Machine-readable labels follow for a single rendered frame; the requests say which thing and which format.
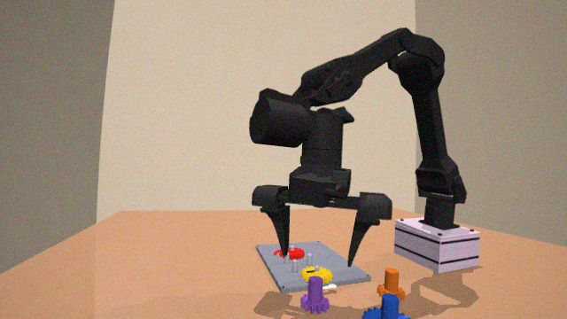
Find blue gear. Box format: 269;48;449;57
361;293;410;319

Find yellow gear with black stripe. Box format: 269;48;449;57
301;267;332;285

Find orange gear with central hub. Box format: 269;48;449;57
377;268;405;300

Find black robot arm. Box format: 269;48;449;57
249;27;467;230

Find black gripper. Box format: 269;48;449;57
252;149;392;267

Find purple gear with tall hub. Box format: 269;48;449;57
300;276;330;315

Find red gear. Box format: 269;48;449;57
280;247;305;260

